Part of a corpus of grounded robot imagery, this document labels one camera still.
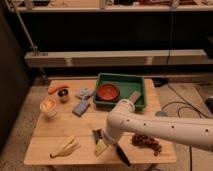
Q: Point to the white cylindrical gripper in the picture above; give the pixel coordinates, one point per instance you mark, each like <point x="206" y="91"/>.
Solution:
<point x="110" y="137"/>

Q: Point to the black handled brush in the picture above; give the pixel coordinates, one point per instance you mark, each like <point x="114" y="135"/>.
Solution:
<point x="120" y="153"/>

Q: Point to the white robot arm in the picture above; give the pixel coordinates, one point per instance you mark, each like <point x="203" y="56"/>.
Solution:
<point x="193" y="132"/>

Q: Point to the grey block in tray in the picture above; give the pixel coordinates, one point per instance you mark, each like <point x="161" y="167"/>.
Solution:
<point x="135" y="96"/>

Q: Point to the green plastic tray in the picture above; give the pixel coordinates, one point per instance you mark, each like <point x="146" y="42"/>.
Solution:
<point x="127" y="84"/>

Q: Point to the yellow banana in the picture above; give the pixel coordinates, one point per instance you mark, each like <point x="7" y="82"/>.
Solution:
<point x="67" y="147"/>

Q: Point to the bunch of dark grapes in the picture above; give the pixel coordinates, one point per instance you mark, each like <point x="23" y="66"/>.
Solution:
<point x="150" y="142"/>

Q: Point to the blue sponge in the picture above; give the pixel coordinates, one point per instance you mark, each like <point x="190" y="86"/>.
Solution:
<point x="81" y="108"/>

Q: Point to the red bowl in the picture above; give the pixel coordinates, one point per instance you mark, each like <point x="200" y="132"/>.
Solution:
<point x="107" y="92"/>

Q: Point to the small metal cup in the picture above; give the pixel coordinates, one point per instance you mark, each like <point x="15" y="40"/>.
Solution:
<point x="63" y="95"/>

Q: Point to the clear cup with orange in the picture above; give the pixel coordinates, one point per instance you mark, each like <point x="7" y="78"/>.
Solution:
<point x="48" y="108"/>

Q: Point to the light blue cup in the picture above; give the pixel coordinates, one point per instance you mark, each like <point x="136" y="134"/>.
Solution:
<point x="161" y="113"/>

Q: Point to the orange carrot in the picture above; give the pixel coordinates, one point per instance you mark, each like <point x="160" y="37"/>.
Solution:
<point x="55" y="88"/>

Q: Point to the metal diagonal pole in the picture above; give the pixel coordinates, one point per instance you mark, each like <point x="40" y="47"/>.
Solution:
<point x="32" y="45"/>

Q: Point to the white lower shelf beam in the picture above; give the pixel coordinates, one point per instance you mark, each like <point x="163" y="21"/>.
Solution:
<point x="117" y="58"/>

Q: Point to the white upper shelf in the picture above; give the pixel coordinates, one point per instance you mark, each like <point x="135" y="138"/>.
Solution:
<point x="108" y="5"/>

